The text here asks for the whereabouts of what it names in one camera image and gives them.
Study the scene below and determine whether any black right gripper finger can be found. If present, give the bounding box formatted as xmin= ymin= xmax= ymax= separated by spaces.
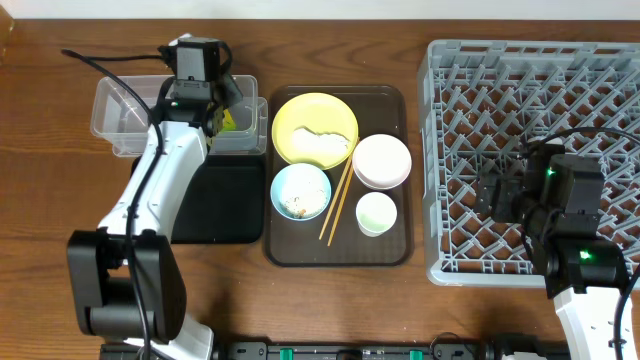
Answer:
xmin=477 ymin=158 xmax=524 ymax=180
xmin=473 ymin=174 xmax=520 ymax=223

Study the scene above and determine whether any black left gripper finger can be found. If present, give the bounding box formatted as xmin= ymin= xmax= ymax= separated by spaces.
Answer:
xmin=219 ymin=73 xmax=244 ymax=109
xmin=205 ymin=102 xmax=224 ymax=149

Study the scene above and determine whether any silver green snack wrapper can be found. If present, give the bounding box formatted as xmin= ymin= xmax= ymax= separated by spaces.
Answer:
xmin=220 ymin=109 xmax=237 ymax=132

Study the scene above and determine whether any white paper napkin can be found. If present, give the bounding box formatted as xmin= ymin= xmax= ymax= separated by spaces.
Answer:
xmin=291 ymin=127 xmax=350 ymax=156

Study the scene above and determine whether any light blue plastic bowl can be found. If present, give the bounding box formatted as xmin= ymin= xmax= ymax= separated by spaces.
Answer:
xmin=270 ymin=163 xmax=332 ymax=221

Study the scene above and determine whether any white green plastic cup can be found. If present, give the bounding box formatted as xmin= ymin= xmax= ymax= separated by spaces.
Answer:
xmin=355 ymin=192 xmax=398 ymax=237

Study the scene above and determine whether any leftover white rice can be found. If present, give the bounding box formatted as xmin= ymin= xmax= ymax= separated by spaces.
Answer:
xmin=281 ymin=178 xmax=328 ymax=219

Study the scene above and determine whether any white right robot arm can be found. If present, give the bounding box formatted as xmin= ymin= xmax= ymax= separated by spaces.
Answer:
xmin=474 ymin=144 xmax=638 ymax=359

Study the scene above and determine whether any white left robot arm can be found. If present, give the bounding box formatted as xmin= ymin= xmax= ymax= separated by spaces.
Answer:
xmin=67 ymin=75 xmax=243 ymax=359

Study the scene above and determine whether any clear plastic waste bin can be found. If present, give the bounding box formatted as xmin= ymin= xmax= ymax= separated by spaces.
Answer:
xmin=90 ymin=75 xmax=268 ymax=157

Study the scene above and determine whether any grey plastic dishwasher rack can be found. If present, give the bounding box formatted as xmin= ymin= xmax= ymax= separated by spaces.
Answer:
xmin=417 ymin=40 xmax=639 ymax=288

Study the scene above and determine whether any black food waste tray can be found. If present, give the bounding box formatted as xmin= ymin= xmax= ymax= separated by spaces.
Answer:
xmin=160 ymin=155 xmax=265 ymax=245

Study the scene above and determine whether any yellow plastic plate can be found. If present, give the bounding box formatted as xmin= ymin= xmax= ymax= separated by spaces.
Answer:
xmin=271 ymin=92 xmax=359 ymax=170

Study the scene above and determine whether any pink plastic bowl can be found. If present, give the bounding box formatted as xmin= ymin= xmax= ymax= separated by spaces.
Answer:
xmin=353 ymin=134 xmax=412 ymax=190

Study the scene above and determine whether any dark brown serving tray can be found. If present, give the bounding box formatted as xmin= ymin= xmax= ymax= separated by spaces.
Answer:
xmin=264 ymin=85 xmax=414 ymax=267

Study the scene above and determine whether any black rail with green clips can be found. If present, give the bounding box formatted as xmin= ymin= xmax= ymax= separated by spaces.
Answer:
xmin=99 ymin=331 xmax=571 ymax=360

